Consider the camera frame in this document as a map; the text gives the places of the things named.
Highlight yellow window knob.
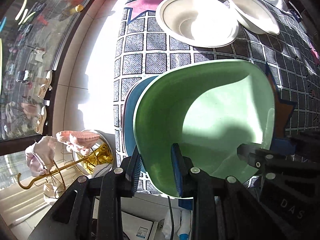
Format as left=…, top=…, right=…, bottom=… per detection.
left=75, top=4, right=84, bottom=12

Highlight green square plate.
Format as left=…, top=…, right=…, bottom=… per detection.
left=133, top=60, right=275, bottom=197

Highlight large white bowl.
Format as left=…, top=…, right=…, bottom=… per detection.
left=227, top=0, right=280, bottom=36

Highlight checkered star tablecloth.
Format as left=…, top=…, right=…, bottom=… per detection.
left=114, top=0, right=319, bottom=193

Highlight gold wire rack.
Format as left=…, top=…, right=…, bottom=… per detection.
left=17, top=142, right=114, bottom=190

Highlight blue square plate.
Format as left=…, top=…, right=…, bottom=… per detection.
left=122, top=75, right=158, bottom=173

